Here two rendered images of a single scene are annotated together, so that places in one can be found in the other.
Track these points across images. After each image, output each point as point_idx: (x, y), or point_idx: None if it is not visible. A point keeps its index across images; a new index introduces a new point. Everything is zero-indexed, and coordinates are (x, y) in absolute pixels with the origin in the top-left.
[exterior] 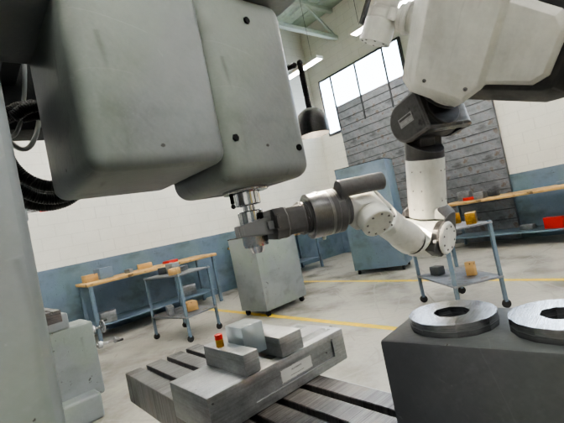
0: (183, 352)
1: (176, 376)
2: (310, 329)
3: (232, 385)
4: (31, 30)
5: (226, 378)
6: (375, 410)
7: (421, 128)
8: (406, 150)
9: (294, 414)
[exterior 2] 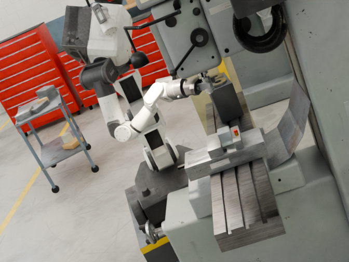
0: (231, 223)
1: (252, 189)
2: (190, 157)
3: (247, 130)
4: None
5: (245, 134)
6: None
7: (118, 74)
8: (111, 88)
9: None
